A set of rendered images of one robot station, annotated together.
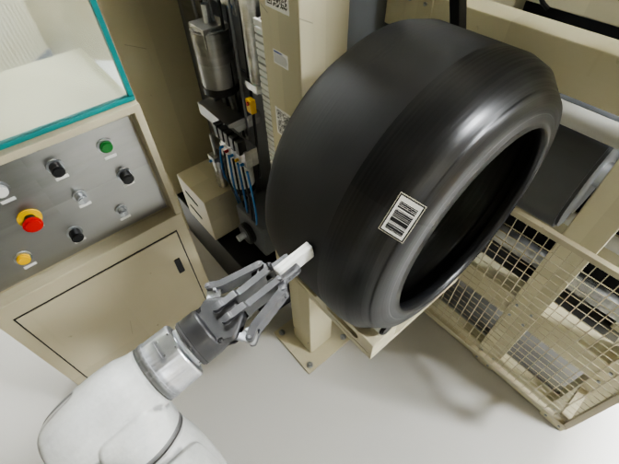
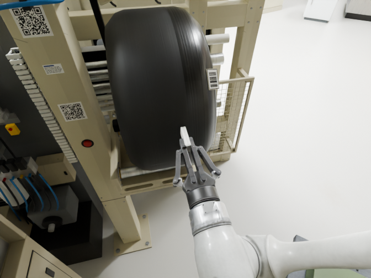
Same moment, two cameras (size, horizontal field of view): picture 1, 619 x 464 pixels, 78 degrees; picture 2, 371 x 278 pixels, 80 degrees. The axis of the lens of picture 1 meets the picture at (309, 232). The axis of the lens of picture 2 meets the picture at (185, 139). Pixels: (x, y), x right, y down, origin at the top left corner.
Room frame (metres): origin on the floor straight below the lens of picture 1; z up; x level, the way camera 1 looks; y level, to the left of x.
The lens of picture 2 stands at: (0.17, 0.43, 1.70)
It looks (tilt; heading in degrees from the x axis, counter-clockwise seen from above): 45 degrees down; 296
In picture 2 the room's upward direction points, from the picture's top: straight up
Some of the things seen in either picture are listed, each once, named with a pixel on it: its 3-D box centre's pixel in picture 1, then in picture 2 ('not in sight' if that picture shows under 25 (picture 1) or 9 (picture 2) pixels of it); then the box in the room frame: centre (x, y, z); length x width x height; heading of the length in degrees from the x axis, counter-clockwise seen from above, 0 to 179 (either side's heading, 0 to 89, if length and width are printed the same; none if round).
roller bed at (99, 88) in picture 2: not in sight; (100, 83); (1.05, -0.33, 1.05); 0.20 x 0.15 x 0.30; 39
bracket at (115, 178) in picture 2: not in sight; (116, 151); (0.78, -0.07, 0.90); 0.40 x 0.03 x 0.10; 129
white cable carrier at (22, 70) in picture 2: (276, 116); (52, 116); (0.88, 0.08, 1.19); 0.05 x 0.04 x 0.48; 129
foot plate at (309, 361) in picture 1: (312, 334); (131, 233); (0.83, 0.00, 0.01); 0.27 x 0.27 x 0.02; 39
